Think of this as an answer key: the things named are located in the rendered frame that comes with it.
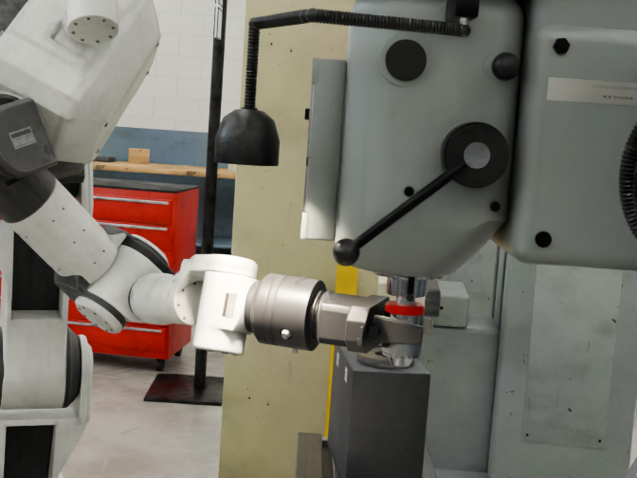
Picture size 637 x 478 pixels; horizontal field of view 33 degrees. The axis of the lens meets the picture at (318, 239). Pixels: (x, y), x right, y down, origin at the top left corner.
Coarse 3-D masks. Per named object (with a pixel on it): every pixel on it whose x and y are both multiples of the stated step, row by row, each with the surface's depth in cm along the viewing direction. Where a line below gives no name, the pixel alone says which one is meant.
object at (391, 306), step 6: (390, 306) 126; (396, 306) 126; (402, 306) 125; (408, 306) 126; (414, 306) 126; (420, 306) 126; (390, 312) 126; (396, 312) 126; (402, 312) 125; (408, 312) 125; (414, 312) 126; (420, 312) 126
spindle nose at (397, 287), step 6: (390, 282) 126; (396, 282) 125; (402, 282) 125; (420, 282) 125; (426, 282) 126; (390, 288) 126; (396, 288) 125; (402, 288) 125; (414, 288) 125; (420, 288) 125; (426, 288) 127; (390, 294) 126; (396, 294) 125; (402, 294) 125; (414, 294) 125; (420, 294) 126
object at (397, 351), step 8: (400, 320) 126; (408, 320) 125; (416, 320) 126; (384, 344) 127; (392, 344) 126; (400, 344) 126; (408, 344) 126; (416, 344) 126; (384, 352) 127; (392, 352) 126; (400, 352) 126; (408, 352) 126; (416, 352) 127
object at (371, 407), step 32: (352, 352) 172; (352, 384) 160; (384, 384) 161; (416, 384) 161; (352, 416) 161; (384, 416) 161; (416, 416) 162; (352, 448) 161; (384, 448) 162; (416, 448) 163
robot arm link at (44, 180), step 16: (0, 176) 137; (32, 176) 140; (48, 176) 143; (0, 192) 139; (16, 192) 139; (32, 192) 141; (48, 192) 143; (0, 208) 141; (16, 208) 141; (32, 208) 141
